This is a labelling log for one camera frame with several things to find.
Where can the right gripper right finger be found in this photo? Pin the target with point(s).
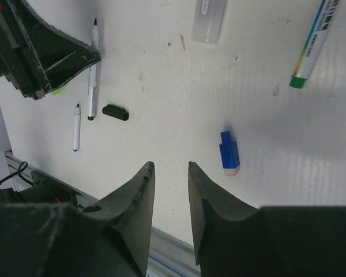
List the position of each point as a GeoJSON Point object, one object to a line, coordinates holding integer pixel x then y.
{"type": "Point", "coordinates": [232, 238]}

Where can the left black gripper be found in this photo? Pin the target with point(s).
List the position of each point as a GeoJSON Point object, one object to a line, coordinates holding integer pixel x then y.
{"type": "Point", "coordinates": [36, 57]}

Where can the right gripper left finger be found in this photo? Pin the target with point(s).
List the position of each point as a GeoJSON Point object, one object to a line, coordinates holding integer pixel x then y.
{"type": "Point", "coordinates": [110, 237]}

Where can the white marker green end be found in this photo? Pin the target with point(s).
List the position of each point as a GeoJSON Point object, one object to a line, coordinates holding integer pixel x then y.
{"type": "Point", "coordinates": [92, 82]}

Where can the black pen cap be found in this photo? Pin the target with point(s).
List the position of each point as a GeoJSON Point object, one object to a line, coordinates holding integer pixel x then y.
{"type": "Point", "coordinates": [116, 112]}

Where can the light green pen cap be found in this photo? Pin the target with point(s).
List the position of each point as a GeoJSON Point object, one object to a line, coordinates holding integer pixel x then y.
{"type": "Point", "coordinates": [59, 90]}

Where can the white pen blue tip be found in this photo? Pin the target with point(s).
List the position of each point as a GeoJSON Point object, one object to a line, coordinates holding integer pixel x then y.
{"type": "Point", "coordinates": [77, 122]}

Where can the blue white pen cap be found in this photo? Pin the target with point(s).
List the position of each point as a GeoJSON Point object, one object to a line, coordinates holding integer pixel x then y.
{"type": "Point", "coordinates": [229, 154]}

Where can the orange tip clear marker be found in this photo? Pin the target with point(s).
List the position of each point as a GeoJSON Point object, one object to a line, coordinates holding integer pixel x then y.
{"type": "Point", "coordinates": [207, 22]}

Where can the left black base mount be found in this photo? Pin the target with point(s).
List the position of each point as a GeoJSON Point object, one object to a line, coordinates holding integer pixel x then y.
{"type": "Point", "coordinates": [46, 189]}

